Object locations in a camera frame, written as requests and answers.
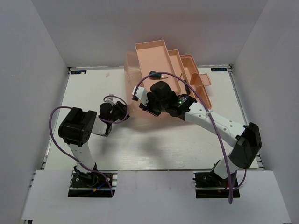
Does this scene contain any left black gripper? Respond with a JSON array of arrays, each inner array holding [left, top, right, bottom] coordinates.
[[109, 100, 137, 123]]

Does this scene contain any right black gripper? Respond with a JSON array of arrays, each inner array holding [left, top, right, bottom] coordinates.
[[140, 93, 168, 117]]

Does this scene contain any stubby green screwdriver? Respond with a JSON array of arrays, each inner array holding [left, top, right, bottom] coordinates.
[[149, 71, 169, 80]]

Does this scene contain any pink plastic tool box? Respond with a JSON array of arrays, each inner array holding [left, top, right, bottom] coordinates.
[[124, 40, 212, 119]]

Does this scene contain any green black screwdriver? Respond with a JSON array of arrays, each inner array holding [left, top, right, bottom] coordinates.
[[184, 80, 191, 95]]

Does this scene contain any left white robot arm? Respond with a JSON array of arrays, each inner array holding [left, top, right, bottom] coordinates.
[[58, 101, 128, 186]]

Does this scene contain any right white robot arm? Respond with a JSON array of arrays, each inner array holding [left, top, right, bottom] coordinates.
[[132, 81, 262, 186]]

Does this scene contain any left blue label sticker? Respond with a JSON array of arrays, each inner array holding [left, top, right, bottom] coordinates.
[[71, 70, 87, 75]]

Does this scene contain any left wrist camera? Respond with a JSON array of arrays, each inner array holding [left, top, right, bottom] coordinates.
[[103, 94, 115, 105]]

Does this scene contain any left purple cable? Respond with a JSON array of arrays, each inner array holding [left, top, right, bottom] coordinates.
[[49, 94, 130, 198]]

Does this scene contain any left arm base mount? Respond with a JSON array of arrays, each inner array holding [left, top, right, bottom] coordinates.
[[68, 171, 112, 198]]

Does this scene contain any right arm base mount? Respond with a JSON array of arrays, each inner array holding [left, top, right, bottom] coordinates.
[[193, 171, 229, 199]]

